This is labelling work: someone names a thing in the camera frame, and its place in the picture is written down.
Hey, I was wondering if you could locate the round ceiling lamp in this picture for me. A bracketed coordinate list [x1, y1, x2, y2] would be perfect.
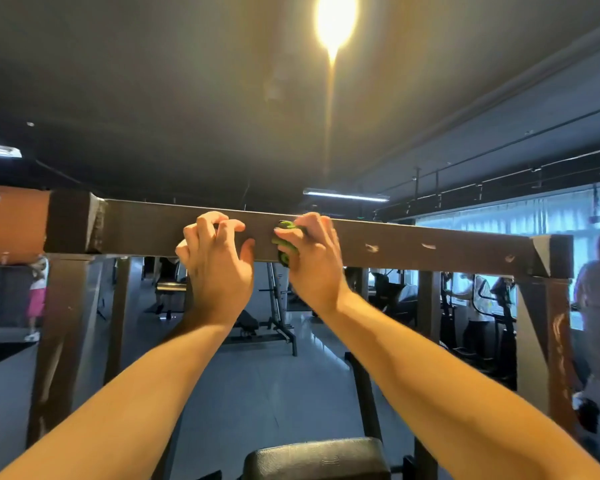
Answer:
[312, 0, 362, 58]

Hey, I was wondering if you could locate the person's left forearm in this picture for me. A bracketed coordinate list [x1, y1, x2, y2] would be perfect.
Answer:
[0, 313, 236, 480]

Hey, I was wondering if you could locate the person's right forearm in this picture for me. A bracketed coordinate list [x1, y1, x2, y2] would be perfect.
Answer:
[318, 293, 600, 480]

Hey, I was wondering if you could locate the person's right hand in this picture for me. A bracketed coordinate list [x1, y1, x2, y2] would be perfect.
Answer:
[273, 213, 350, 318]

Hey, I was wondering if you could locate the grey cable machine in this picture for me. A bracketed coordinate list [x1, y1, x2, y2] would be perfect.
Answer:
[154, 257, 300, 358]

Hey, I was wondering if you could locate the black elliptical trainer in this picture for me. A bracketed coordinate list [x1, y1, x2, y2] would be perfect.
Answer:
[438, 271, 518, 388]

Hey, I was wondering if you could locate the large bright window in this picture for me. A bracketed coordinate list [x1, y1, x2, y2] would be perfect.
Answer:
[413, 183, 600, 331]

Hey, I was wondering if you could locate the grey steel gym machine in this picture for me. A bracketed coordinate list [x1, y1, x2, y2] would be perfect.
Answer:
[24, 189, 582, 480]

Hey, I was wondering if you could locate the black padded bench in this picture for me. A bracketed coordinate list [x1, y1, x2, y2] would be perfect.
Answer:
[241, 351, 394, 480]

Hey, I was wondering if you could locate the person's left hand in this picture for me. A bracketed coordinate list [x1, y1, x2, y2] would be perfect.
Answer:
[174, 211, 257, 328]

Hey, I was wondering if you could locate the green cleaning cloth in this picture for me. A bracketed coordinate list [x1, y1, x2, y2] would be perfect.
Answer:
[271, 219, 302, 269]

